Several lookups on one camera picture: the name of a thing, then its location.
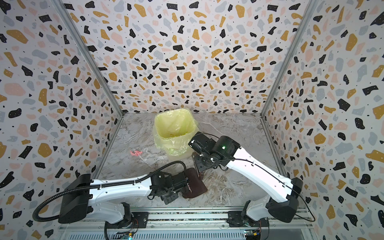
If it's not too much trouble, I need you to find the black corrugated cable conduit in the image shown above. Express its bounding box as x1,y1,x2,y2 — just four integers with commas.
32,160,188,223

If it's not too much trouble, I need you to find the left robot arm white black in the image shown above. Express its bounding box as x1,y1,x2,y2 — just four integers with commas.
59,172,191,224

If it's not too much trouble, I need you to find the pink paper scrap far left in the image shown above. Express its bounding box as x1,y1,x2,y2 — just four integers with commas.
130,151,143,157

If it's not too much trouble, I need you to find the bin with yellow bag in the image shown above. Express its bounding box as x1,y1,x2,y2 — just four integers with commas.
153,109,199,161

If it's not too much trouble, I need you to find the brown dustpan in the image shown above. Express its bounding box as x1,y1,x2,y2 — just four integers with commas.
182,168,208,199

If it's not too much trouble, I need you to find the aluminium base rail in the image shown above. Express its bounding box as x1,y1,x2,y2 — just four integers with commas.
58,206,289,240

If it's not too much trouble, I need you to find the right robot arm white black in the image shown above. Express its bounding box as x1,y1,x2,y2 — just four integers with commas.
188,132,303,223

